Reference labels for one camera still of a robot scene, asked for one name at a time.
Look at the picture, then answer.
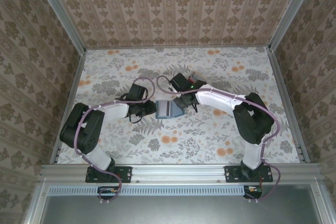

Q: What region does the aluminium side rail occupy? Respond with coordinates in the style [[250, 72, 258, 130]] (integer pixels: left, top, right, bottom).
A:
[[49, 49, 88, 164], [267, 47, 311, 164]]

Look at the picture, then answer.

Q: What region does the aluminium cross rail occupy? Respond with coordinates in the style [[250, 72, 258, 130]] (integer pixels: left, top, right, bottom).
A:
[[39, 163, 321, 183]]

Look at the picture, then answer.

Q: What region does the grey card with black stripe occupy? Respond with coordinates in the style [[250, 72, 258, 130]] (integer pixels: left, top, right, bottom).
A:
[[156, 100, 173, 119]]

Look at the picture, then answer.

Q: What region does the teal card holder wallet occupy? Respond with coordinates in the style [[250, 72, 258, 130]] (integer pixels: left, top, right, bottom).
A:
[[154, 99, 185, 120]]

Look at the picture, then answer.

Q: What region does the grey slotted cable duct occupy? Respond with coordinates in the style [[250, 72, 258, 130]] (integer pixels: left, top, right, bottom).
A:
[[48, 185, 247, 197]]

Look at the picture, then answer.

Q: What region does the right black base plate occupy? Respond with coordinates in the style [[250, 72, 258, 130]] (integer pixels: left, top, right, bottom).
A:
[[224, 165, 274, 184]]

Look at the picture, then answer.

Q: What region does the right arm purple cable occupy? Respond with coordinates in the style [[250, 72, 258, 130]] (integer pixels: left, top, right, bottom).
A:
[[156, 76, 280, 204]]

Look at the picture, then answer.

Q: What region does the floral table cover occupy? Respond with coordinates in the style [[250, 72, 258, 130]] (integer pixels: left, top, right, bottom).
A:
[[56, 47, 301, 166]]

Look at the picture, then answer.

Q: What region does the thin aluminium edge rail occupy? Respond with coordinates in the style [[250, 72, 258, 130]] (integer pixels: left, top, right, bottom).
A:
[[85, 44, 271, 51]]

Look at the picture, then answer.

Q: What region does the black connector box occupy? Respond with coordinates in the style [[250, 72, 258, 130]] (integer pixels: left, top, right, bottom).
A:
[[243, 185, 264, 200], [97, 186, 122, 200]]

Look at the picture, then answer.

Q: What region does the white card box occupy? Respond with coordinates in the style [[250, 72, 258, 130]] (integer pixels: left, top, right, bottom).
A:
[[188, 71, 207, 84]]

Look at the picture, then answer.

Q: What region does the grey metal sheet panel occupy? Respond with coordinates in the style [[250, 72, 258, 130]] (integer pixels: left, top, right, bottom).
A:
[[39, 195, 323, 224]]

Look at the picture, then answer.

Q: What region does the aluminium frame post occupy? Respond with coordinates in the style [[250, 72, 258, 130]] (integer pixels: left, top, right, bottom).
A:
[[30, 0, 87, 54], [268, 0, 320, 51]]

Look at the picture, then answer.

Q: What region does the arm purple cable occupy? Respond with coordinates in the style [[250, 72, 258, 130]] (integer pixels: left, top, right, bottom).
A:
[[156, 76, 280, 204], [75, 76, 156, 204]]

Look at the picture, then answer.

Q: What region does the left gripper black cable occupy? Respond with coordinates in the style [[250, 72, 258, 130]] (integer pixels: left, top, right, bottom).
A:
[[129, 113, 144, 124]]

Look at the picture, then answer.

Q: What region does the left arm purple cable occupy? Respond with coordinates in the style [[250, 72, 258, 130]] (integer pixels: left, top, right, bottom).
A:
[[75, 76, 156, 204]]

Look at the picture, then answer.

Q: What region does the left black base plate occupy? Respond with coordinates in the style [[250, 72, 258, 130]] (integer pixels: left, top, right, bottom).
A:
[[85, 165, 132, 184]]

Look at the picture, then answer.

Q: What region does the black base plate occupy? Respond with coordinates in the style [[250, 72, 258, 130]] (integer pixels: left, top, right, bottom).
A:
[[85, 165, 132, 184], [224, 165, 274, 184]]

